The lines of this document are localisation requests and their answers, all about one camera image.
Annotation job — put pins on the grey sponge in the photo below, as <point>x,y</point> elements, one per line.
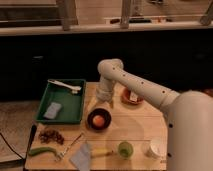
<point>52,110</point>

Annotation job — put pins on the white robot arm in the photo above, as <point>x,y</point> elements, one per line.
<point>188,116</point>

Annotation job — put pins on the green cup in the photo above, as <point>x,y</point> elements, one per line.
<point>125,149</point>

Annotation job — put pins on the bunch of dark grapes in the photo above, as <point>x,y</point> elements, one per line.
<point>47,136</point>

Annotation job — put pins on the yellow banana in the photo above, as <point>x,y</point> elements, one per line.
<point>101,152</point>

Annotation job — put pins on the red apple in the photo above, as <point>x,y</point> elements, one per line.
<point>98,121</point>

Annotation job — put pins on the silver fork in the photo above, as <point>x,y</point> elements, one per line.
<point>60,155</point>

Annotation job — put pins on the orange plate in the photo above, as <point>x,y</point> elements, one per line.
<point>125,98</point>

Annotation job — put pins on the green plastic tray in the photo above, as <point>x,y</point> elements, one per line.
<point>71,110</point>

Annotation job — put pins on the green pepper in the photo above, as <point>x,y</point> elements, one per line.
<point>40,150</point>

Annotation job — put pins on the purple bowl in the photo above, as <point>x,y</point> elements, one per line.
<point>102,112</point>

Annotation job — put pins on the white block on plate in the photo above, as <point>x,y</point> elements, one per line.
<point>133,97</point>

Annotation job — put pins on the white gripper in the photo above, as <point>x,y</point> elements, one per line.
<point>105,91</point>

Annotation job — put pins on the white cup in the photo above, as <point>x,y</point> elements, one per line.
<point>156,149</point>

